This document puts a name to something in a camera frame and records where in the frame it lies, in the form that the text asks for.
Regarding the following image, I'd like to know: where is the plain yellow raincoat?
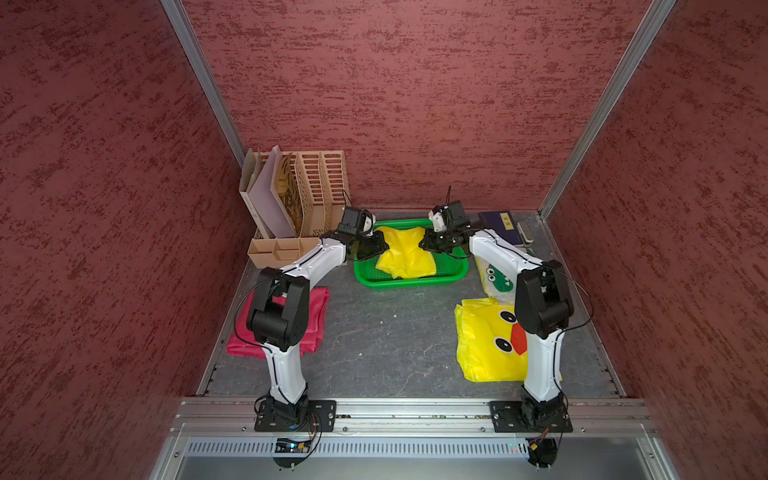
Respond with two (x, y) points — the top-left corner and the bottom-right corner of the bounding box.
(376, 226), (437, 280)

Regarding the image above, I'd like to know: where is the green dinosaur raincoat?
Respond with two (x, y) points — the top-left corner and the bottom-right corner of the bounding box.
(475, 257), (516, 306)

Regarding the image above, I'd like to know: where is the yellow duck raincoat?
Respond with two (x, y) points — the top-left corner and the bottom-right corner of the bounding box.
(454, 298), (528, 383)

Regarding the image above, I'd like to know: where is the pink raincoat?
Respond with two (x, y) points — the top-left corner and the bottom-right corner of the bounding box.
(226, 287), (330, 359)

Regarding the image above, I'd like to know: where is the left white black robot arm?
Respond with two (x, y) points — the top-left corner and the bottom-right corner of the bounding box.
(246, 231), (389, 430)

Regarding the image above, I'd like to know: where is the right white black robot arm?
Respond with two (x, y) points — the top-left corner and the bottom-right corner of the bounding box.
(420, 227), (574, 429)

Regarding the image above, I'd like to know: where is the green plastic basket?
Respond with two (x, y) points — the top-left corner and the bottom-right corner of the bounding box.
(354, 219), (469, 290)

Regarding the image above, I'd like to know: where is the dark blue book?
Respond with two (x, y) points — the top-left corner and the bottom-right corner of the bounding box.
(478, 210), (524, 246)

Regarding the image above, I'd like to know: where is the small grey white device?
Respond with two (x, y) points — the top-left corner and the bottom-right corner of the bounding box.
(517, 221), (534, 246)

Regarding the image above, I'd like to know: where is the beige desk file organizer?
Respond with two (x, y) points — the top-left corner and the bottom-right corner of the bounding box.
(248, 150), (349, 268)

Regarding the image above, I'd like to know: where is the lilac folder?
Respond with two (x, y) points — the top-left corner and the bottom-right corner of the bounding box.
(249, 145), (296, 238)

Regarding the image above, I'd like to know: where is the brown patterned book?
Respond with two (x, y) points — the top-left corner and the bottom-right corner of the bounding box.
(277, 153), (303, 237)

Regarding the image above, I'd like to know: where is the right black round connector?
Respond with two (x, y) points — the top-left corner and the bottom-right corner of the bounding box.
(528, 439), (559, 469)

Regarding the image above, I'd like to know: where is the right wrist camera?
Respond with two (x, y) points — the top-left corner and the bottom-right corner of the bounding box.
(428, 200), (471, 233)

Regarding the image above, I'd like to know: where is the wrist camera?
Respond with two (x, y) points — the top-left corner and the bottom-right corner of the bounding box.
(428, 200), (471, 233)
(336, 206), (376, 237)

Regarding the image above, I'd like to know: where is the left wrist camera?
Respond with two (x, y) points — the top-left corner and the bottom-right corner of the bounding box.
(336, 206), (376, 237)

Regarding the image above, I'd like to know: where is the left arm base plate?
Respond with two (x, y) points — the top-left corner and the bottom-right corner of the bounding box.
(254, 398), (337, 434)

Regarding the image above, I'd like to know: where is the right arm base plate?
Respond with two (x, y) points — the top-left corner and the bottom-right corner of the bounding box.
(489, 399), (573, 434)

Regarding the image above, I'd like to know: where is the left circuit board with wires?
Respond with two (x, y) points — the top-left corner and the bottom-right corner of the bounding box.
(272, 437), (316, 469)

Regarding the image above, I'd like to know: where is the aluminium front rail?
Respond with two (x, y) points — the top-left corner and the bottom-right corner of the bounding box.
(170, 397), (660, 438)

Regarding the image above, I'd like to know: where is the right aluminium corner post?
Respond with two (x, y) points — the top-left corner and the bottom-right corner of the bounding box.
(538, 0), (676, 221)

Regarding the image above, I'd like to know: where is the aluminium corner post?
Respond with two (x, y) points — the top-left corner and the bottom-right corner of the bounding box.
(538, 0), (676, 221)
(160, 0), (246, 167)

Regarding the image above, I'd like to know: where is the left aluminium corner post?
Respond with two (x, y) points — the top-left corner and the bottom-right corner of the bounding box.
(160, 0), (246, 167)

